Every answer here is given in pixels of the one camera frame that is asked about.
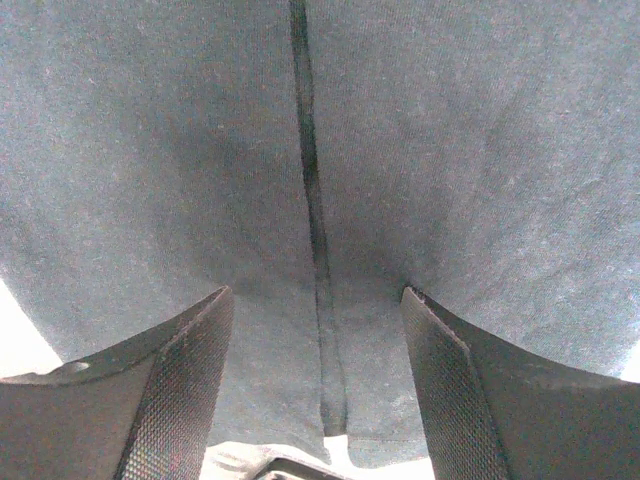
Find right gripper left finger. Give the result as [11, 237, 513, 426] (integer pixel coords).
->
[1, 287, 234, 479]

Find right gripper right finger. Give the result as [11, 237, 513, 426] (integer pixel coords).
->
[401, 287, 639, 479]

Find black t-shirt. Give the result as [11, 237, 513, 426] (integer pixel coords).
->
[1, 1, 639, 468]

